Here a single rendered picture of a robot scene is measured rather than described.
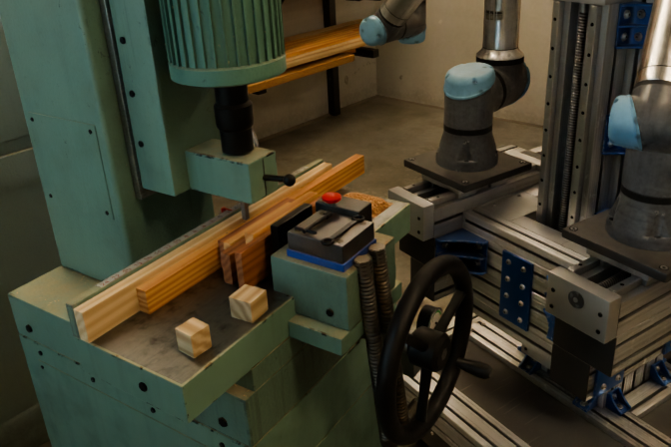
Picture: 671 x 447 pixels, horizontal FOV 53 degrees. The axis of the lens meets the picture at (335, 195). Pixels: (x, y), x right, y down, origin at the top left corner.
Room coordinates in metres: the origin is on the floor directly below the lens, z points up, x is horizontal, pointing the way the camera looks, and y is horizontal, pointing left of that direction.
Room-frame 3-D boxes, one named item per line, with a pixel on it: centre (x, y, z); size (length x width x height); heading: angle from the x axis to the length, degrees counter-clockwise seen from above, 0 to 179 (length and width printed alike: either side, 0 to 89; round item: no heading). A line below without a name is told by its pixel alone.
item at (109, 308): (1.02, 0.18, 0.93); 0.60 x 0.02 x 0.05; 145
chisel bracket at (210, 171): (1.04, 0.17, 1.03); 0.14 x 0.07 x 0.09; 55
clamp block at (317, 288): (0.89, 0.01, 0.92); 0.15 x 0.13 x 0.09; 145
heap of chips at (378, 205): (1.16, -0.05, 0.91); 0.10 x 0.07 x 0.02; 55
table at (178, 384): (0.94, 0.08, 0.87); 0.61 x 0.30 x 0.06; 145
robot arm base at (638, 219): (1.14, -0.59, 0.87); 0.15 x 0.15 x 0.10
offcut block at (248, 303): (0.82, 0.13, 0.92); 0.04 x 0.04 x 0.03; 59
